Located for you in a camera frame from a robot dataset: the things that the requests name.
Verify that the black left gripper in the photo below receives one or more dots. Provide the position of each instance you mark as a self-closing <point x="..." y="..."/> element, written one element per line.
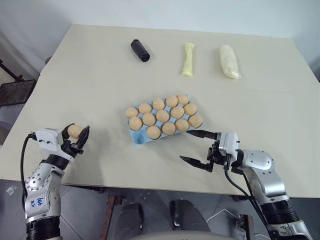
<point x="71" y="147"/>

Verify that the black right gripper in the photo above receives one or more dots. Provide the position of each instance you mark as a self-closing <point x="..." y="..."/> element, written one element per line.
<point x="216" y="156"/>

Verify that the tan egg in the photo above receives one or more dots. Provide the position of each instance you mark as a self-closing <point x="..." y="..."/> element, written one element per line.
<point x="181" y="125"/>
<point x="145" y="108"/>
<point x="135" y="123"/>
<point x="168" y="128"/>
<point x="162" y="116"/>
<point x="190" y="109"/>
<point x="153" y="132"/>
<point x="183" y="99"/>
<point x="195" y="120"/>
<point x="131" y="113"/>
<point x="74" y="131"/>
<point x="171" y="101"/>
<point x="149" y="119"/>
<point x="177" y="112"/>
<point x="159" y="103"/>

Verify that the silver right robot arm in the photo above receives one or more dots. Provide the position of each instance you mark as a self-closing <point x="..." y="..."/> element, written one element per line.
<point x="265" y="165"/>

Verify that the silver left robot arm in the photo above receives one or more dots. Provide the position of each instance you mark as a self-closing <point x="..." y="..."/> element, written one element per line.
<point x="40" y="190"/>

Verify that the blue egg tray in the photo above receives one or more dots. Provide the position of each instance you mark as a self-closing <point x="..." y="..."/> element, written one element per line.
<point x="140" y="138"/>

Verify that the dark rounded shape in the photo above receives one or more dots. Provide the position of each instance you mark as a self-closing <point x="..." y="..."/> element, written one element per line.
<point x="187" y="215"/>
<point x="131" y="217"/>

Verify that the black metal stand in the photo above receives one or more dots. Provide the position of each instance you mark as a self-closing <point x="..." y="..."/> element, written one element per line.
<point x="15" y="91"/>

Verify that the crumpled clear plastic scrap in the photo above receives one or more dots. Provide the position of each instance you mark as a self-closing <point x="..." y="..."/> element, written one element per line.
<point x="11" y="190"/>

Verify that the rusty brown metal bar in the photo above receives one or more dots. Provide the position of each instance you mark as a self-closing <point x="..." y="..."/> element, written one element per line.
<point x="246" y="227"/>
<point x="110" y="215"/>

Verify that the thin pale yellow wrapped roll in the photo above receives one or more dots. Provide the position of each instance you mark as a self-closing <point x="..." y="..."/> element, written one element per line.
<point x="188" y="60"/>

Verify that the thick white wrapped roll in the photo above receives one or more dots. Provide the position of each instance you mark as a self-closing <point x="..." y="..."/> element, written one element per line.
<point x="229" y="62"/>

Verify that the black plastic bottle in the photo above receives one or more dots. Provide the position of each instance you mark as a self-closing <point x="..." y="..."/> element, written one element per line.
<point x="140" y="50"/>

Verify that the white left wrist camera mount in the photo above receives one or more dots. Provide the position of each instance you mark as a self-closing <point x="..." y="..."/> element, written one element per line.
<point x="47" y="140"/>

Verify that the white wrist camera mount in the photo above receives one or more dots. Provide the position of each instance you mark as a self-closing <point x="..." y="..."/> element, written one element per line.
<point x="47" y="140"/>
<point x="228" y="143"/>

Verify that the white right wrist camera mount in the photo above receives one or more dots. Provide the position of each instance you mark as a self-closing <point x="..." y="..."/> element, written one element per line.
<point x="228" y="143"/>

